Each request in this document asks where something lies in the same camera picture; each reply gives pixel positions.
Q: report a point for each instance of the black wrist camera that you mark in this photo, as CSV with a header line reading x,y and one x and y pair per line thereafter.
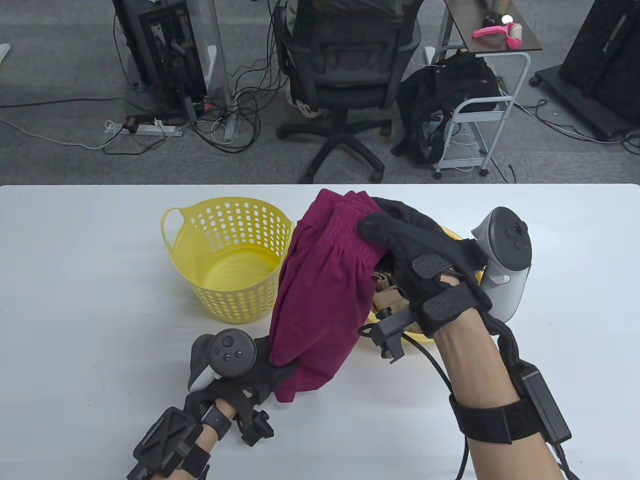
x,y
387,335
255,430

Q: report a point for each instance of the maroon shorts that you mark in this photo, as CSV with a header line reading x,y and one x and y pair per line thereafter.
x,y
320,310

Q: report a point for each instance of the black battery box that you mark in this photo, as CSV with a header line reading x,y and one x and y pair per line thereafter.
x,y
545,405

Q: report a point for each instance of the black wheeled cabinet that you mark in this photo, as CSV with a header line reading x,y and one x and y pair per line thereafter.
x,y
600,50

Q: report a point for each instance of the grey metal desk leg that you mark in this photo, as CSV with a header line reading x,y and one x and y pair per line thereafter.
x,y
222,75

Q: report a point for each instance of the person's left forearm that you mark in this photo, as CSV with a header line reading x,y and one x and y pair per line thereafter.
x,y
209,440

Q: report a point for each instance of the white cart with brown top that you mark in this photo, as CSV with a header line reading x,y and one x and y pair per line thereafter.
x,y
467,22

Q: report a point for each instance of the black braided controller tether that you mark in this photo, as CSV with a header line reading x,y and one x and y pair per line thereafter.
x,y
507,345

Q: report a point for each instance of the grey handheld controller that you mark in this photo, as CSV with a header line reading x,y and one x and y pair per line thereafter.
x,y
227,350
507,240

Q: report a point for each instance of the yellow perforated plastic basket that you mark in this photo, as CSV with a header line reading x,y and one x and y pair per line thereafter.
x,y
225,272

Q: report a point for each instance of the small black device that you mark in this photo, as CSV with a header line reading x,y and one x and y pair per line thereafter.
x,y
492,20

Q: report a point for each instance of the pink handheld tool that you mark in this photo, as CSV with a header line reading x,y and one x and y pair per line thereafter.
x,y
492,31

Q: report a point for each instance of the black backpack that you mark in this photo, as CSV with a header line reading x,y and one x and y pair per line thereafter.
x,y
450,85

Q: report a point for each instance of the tan shorts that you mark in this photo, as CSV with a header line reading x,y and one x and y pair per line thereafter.
x,y
387,300

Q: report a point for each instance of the person's right forearm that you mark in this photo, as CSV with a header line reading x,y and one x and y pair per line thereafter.
x,y
475,370

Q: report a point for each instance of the white power strip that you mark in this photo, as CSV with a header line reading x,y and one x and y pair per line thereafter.
x,y
150,129

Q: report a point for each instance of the yellow plastic basin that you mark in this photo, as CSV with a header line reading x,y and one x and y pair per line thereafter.
x,y
414,334

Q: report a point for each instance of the black forearm brace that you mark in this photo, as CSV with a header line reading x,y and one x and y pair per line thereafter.
x,y
165,440

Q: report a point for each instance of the white desk foot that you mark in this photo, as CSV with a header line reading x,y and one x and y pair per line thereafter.
x,y
4,52

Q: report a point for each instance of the beige bag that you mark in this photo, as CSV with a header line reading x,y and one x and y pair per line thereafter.
x,y
305,107

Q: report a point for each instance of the black office chair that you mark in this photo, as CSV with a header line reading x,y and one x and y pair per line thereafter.
x,y
345,75

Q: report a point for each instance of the person's right hand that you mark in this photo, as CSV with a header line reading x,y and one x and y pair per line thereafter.
x,y
425,250

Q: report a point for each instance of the black wrist band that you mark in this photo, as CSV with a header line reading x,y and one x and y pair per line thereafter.
x,y
217,420

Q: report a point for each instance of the person's left hand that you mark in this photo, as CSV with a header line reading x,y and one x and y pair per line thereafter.
x,y
265,370

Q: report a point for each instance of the black computer tower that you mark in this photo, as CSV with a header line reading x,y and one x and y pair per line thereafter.
x,y
165,50

